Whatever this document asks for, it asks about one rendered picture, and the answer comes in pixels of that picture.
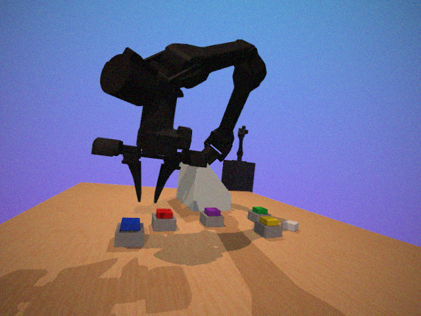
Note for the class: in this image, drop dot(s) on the red button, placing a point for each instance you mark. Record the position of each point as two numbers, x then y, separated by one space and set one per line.
163 220

